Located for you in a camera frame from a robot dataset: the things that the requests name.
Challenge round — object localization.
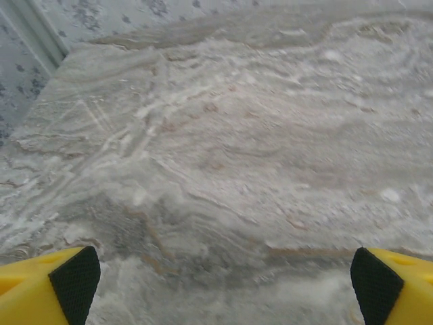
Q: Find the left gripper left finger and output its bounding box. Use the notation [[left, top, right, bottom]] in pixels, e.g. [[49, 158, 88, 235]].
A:
[[0, 246, 101, 325]]

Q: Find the left aluminium corner post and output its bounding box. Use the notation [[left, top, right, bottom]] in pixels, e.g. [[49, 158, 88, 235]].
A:
[[0, 0, 70, 77]]

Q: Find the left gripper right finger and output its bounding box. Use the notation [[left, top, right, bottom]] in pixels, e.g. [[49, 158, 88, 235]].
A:
[[350, 246, 433, 325]]

